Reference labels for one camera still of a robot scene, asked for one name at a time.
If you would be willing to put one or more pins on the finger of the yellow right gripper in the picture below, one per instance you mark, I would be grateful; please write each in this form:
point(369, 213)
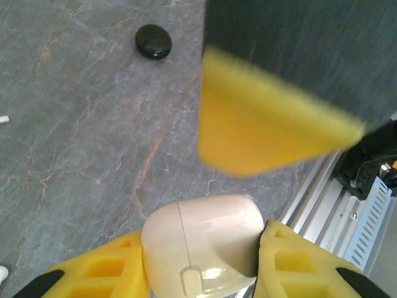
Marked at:
point(248, 124)

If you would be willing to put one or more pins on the grey metal panel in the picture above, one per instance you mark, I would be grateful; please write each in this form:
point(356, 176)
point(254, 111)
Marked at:
point(387, 248)

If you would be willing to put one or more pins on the white charging case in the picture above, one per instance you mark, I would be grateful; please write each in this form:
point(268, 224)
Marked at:
point(201, 229)

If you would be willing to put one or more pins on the black charging case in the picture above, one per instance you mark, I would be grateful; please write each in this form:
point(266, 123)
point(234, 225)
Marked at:
point(153, 42)

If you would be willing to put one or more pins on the white earbud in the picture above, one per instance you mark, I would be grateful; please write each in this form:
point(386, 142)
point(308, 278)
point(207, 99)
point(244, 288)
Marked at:
point(3, 120)
point(2, 273)

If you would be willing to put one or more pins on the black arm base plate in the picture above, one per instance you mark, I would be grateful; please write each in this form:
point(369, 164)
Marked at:
point(350, 174)

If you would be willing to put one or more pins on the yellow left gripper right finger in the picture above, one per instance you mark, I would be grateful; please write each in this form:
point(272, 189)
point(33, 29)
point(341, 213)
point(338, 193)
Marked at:
point(294, 273)

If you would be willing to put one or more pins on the aluminium front rail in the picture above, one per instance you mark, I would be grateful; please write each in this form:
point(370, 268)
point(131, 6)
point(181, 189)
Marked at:
point(322, 211)

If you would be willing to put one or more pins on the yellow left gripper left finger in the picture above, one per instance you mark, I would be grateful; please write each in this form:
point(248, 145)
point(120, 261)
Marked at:
point(102, 273)

